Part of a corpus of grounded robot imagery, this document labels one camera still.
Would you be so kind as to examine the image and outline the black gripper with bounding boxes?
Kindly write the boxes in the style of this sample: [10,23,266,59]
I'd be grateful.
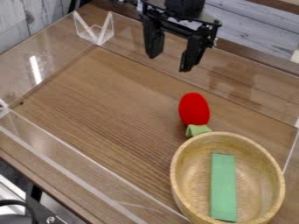
[141,0,221,72]

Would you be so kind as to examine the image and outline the green rectangular block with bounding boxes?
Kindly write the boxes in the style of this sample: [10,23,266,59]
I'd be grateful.
[209,153,237,222]

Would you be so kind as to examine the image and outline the brown wooden bowl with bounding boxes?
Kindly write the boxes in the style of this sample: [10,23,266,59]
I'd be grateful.
[169,132,285,224]

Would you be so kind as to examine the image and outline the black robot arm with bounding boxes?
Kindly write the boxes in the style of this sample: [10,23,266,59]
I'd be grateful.
[140,0,221,72]

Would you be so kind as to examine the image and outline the red plush ball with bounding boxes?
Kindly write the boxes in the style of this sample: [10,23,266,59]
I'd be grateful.
[178,93,210,125]

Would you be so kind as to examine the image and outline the clear acrylic corner bracket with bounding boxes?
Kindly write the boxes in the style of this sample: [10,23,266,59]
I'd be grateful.
[72,11,114,46]

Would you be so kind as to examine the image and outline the clear acrylic enclosure wall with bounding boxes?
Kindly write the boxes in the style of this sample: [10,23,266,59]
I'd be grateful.
[0,5,299,224]

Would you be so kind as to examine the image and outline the black table frame bracket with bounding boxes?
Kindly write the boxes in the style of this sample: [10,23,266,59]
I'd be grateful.
[25,185,66,224]

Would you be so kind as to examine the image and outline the black cable bottom left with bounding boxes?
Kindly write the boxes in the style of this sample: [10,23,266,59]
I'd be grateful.
[0,199,38,224]

